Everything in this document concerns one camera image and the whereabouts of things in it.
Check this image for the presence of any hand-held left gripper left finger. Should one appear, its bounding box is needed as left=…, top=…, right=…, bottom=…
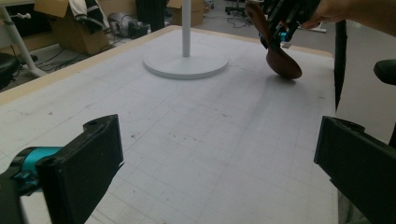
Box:
left=35, top=114, right=125, bottom=224

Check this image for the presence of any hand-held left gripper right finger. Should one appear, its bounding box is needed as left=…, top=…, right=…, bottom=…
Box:
left=313, top=115, right=396, bottom=224

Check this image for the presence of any brown wooden spoon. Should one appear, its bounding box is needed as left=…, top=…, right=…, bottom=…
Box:
left=245, top=0, right=304, bottom=80

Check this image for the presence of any white flat base board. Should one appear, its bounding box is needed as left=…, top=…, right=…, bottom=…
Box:
left=297, top=21, right=329, bottom=34

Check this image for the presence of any black office chair base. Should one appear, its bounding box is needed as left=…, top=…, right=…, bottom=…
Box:
left=224, top=0, right=248, bottom=17

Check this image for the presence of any plain cardboard box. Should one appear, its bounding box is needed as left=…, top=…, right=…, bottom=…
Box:
left=167, top=0, right=207, bottom=28

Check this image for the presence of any white rack stand with hooks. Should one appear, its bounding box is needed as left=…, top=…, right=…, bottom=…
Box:
left=142, top=0, right=231, bottom=80

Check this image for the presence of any black rounded object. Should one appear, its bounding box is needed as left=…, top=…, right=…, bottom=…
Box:
left=373, top=59, right=396, bottom=86

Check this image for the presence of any black round stool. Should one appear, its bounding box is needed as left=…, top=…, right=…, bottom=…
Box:
left=0, top=51, right=21, bottom=91

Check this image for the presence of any white grid mat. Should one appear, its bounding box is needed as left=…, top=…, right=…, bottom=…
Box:
left=0, top=29, right=340, bottom=224

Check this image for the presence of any open cardboard box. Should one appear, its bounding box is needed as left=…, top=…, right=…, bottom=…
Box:
left=33, top=0, right=112, bottom=56

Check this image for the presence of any white metal floor stand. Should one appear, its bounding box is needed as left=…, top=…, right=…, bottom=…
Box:
left=0, top=4, right=49, bottom=78

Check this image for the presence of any grey rounded device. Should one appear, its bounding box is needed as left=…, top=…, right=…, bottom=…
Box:
left=106, top=12, right=149, bottom=39

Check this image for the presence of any black and white clothing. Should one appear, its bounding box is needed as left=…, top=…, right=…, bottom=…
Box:
left=67, top=0, right=111, bottom=35

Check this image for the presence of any black wrist strap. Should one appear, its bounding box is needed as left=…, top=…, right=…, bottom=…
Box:
left=333, top=20, right=348, bottom=112

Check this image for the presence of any tangle of black floor cables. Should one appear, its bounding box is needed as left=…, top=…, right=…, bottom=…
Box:
left=12, top=46, right=94, bottom=73

